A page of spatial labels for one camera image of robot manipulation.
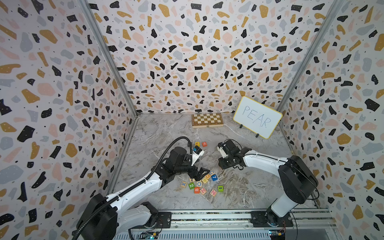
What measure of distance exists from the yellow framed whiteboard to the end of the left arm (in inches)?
21.6

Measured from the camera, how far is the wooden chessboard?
1149 millimetres

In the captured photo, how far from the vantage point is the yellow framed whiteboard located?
1009mm

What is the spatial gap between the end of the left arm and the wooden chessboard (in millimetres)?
471

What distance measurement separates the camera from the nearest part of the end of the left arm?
58cm
